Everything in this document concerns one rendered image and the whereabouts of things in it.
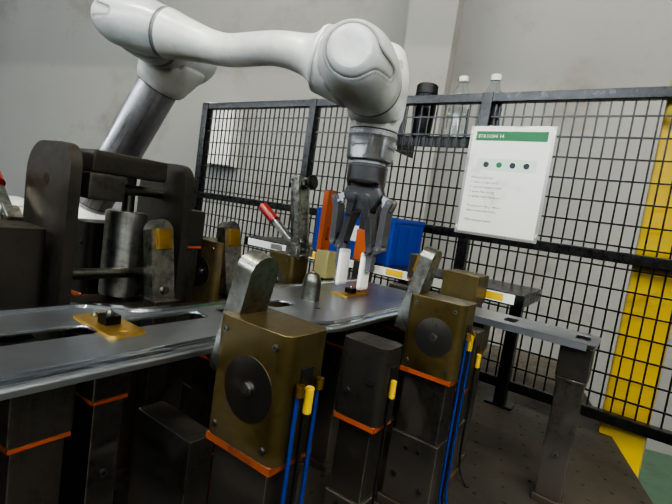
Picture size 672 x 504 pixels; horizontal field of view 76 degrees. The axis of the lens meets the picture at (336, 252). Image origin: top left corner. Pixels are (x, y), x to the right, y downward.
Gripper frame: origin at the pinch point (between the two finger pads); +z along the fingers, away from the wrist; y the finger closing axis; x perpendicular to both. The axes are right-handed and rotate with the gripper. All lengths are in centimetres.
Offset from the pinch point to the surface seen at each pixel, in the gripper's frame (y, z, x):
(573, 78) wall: -8, -113, 236
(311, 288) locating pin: 1.0, 2.5, -13.7
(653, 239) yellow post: 46, -15, 58
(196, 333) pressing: 6.5, 4.6, -40.2
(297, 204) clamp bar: -14.6, -10.9, -1.6
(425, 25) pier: -89, -133, 185
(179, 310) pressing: -2.1, 4.6, -36.3
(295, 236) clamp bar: -14.0, -4.3, -1.7
